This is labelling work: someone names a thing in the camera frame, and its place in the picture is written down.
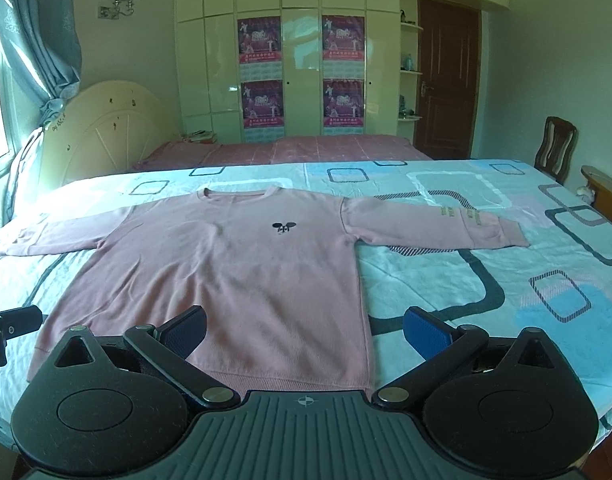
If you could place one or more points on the patterned light blue bedsheet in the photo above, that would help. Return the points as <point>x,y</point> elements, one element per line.
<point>562,283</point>

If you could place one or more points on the lower right purple poster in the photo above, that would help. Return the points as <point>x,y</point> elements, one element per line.
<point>343,103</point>

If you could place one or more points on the upper left purple poster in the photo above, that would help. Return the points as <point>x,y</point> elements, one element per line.
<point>259,40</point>

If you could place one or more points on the upper right purple poster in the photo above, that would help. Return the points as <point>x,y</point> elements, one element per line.
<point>343,38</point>

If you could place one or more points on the blue grey curtain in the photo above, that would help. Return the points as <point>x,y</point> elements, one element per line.
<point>41,45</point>

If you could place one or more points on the lower left purple poster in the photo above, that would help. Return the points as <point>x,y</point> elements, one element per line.
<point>262,104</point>

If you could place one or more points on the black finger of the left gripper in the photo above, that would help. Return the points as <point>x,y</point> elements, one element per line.
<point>17,322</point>

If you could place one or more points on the pink plaid bed cover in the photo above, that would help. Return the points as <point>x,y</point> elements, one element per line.
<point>363,148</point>

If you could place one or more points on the cream glossy wardrobe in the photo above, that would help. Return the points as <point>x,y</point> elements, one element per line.
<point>210,75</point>

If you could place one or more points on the dark brown wooden door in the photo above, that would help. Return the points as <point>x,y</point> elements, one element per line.
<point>449,55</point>

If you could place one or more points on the pink sweatshirt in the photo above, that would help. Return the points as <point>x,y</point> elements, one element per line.
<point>274,270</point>

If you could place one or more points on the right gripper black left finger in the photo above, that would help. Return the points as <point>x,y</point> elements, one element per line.
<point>163,352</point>

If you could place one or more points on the purple poster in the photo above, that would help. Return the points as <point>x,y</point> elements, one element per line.
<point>343,103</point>
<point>262,104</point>
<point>259,40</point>
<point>343,38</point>

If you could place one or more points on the wooden furniture edge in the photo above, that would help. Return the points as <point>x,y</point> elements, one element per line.
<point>601,184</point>

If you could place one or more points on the corner shelf unit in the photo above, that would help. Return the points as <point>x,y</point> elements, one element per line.
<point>410,72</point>

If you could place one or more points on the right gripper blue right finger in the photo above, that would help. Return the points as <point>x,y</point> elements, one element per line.
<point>443,348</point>

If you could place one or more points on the stack of papers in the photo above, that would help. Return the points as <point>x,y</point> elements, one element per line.
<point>201,137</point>

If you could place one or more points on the cream wooden headboard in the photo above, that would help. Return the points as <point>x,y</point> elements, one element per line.
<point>106,129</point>

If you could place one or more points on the dark wooden chair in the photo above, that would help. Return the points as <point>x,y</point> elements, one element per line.
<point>556,149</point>

